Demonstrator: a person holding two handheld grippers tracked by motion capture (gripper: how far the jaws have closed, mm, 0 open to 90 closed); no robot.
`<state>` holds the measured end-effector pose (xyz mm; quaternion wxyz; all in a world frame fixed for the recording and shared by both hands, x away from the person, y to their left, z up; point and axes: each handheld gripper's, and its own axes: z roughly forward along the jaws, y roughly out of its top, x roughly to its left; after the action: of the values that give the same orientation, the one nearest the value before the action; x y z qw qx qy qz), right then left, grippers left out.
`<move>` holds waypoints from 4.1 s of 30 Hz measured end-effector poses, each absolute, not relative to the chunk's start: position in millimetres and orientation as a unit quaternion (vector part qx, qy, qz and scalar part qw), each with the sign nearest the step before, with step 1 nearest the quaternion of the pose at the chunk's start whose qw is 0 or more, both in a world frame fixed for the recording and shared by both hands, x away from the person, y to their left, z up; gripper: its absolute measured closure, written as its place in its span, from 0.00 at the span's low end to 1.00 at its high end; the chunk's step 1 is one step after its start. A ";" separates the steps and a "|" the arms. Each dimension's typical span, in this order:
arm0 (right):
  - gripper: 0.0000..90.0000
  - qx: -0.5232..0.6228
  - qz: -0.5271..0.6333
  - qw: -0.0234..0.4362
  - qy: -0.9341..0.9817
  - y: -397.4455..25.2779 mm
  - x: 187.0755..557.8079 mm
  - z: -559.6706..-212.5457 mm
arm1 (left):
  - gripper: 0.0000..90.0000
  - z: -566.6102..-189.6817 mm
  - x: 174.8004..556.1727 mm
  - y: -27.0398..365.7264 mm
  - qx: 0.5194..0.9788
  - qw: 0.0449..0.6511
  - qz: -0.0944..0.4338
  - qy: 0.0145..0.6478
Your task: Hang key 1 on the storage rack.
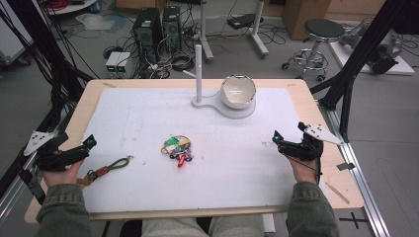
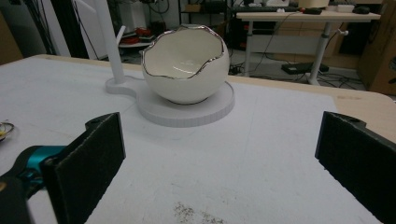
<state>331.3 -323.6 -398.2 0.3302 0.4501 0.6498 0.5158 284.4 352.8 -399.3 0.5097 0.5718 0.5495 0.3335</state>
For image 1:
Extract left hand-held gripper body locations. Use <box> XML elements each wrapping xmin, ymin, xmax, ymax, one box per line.
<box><xmin>23</xmin><ymin>130</ymin><xmax>90</xmax><ymax>172</ymax></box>

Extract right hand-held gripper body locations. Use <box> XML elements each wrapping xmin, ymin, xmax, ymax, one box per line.
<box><xmin>278</xmin><ymin>123</ymin><xmax>345</xmax><ymax>162</ymax></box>

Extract colourful bunch of keys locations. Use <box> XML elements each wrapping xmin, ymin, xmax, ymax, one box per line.
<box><xmin>160</xmin><ymin>134</ymin><xmax>195</xmax><ymax>169</ymax></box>

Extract white stand with post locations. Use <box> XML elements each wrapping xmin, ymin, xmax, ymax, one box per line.
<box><xmin>191</xmin><ymin>43</ymin><xmax>257</xmax><ymax>120</ymax></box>

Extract person's left hand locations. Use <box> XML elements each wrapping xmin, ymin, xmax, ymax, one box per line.
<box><xmin>42</xmin><ymin>159</ymin><xmax>85</xmax><ymax>189</ymax></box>

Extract person's right hand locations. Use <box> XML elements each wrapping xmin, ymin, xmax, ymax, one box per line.
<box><xmin>286</xmin><ymin>155</ymin><xmax>320</xmax><ymax>186</ymax></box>

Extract black tape strip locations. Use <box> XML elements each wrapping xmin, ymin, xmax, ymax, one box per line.
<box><xmin>336</xmin><ymin>162</ymin><xmax>356</xmax><ymax>172</ymax></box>

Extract thin wooden stick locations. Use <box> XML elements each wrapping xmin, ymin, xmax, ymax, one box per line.
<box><xmin>325</xmin><ymin>182</ymin><xmax>351</xmax><ymax>205</ymax></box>

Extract white eggshell-shaped bowl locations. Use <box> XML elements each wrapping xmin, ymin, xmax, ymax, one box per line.
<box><xmin>219</xmin><ymin>74</ymin><xmax>257</xmax><ymax>111</ymax></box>

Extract white mat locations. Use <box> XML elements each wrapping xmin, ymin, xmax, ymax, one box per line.
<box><xmin>80</xmin><ymin>87</ymin><xmax>328</xmax><ymax>214</ymax></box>

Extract white power supply box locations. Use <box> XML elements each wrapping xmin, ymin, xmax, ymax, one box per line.
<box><xmin>116</xmin><ymin>51</ymin><xmax>133</xmax><ymax>79</ymax></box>
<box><xmin>105</xmin><ymin>51</ymin><xmax>123</xmax><ymax>79</ymax></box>

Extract black tape cross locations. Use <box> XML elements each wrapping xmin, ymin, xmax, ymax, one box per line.
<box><xmin>339</xmin><ymin>211</ymin><xmax>369</xmax><ymax>230</ymax></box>

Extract black round stool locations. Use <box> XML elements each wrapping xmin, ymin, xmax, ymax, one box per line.
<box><xmin>281</xmin><ymin>18</ymin><xmax>346</xmax><ymax>83</ymax></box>

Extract white stand leg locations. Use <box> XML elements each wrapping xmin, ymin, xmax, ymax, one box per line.
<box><xmin>197</xmin><ymin>0</ymin><xmax>215</xmax><ymax>64</ymax></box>
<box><xmin>249</xmin><ymin>0</ymin><xmax>271</xmax><ymax>60</ymax></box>

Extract cardboard box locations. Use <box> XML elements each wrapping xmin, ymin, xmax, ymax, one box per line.
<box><xmin>282</xmin><ymin>0</ymin><xmax>332</xmax><ymax>41</ymax></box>

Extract white platform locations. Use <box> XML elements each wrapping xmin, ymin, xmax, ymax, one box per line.
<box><xmin>329</xmin><ymin>19</ymin><xmax>416</xmax><ymax>77</ymax></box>

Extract flat black device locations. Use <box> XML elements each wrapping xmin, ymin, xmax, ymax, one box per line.
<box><xmin>226</xmin><ymin>13</ymin><xmax>265</xmax><ymax>30</ymax></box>

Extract large black computer tower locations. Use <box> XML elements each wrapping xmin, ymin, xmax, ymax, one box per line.
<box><xmin>132</xmin><ymin>7</ymin><xmax>164</xmax><ymax>64</ymax></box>

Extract person's legs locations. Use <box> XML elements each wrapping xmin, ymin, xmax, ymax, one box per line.
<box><xmin>141</xmin><ymin>213</ymin><xmax>265</xmax><ymax>237</ymax></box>

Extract small black computer tower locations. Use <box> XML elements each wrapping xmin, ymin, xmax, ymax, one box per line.
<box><xmin>162</xmin><ymin>4</ymin><xmax>183</xmax><ymax>52</ymax></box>

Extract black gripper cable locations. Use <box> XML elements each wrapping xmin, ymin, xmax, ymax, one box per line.
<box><xmin>289</xmin><ymin>144</ymin><xmax>324</xmax><ymax>186</ymax></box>

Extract olive lanyard keychain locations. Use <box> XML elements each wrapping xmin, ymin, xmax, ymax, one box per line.
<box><xmin>76</xmin><ymin>155</ymin><xmax>134</xmax><ymax>188</ymax></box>

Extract aluminium rail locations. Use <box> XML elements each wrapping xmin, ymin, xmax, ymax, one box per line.
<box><xmin>0</xmin><ymin>131</ymin><xmax>60</xmax><ymax>226</ymax></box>
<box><xmin>317</xmin><ymin>98</ymin><xmax>392</xmax><ymax>237</ymax></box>

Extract black metal frame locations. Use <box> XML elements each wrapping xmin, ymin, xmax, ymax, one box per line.
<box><xmin>0</xmin><ymin>0</ymin><xmax>95</xmax><ymax>198</ymax></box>
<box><xmin>309</xmin><ymin>0</ymin><xmax>419</xmax><ymax>143</ymax></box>

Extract coiled black cable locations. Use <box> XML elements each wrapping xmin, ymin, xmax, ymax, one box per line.
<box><xmin>170</xmin><ymin>51</ymin><xmax>196</xmax><ymax>72</ymax></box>

